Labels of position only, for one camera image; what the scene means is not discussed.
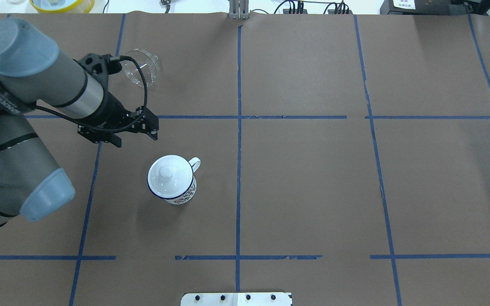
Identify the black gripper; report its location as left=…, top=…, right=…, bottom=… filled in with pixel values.
left=77, top=106, right=159, bottom=148

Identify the clear glass funnel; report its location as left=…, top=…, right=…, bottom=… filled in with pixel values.
left=122, top=48, right=161, bottom=88

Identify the white mug lid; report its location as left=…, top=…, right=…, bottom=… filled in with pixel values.
left=147, top=155, right=193, bottom=199

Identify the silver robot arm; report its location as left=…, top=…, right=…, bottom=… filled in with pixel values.
left=0, top=17, right=159, bottom=228

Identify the white enamel mug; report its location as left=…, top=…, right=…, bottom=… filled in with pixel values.
left=147, top=155, right=202, bottom=205

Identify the yellow tape roll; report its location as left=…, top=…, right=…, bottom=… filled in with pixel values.
left=29, top=0, right=95, bottom=14

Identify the black computer box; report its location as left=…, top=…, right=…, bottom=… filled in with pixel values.
left=379, top=0, right=468, bottom=16

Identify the black camera cable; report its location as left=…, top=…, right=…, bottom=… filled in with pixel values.
left=0, top=55, right=148, bottom=132

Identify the aluminium frame post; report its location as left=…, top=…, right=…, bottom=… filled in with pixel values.
left=228, top=0, right=250, bottom=20

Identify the white camera post with base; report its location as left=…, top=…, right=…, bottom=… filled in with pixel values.
left=180, top=292, right=293, bottom=306

